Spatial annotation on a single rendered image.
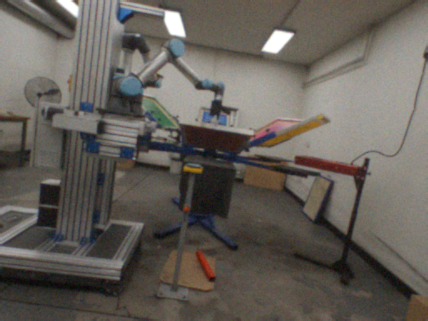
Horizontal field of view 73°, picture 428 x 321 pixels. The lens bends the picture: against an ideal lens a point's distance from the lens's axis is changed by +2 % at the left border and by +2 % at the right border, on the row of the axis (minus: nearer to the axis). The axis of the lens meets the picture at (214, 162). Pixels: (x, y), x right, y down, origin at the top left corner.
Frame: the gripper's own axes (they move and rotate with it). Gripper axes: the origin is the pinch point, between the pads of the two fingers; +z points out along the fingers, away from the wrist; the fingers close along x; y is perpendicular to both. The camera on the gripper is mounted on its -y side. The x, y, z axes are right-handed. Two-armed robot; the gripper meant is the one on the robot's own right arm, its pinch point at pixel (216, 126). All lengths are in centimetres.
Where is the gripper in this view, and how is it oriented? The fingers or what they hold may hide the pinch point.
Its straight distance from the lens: 224.6
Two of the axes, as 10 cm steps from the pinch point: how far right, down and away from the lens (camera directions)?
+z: -1.5, 9.8, -1.5
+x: 0.6, -1.4, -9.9
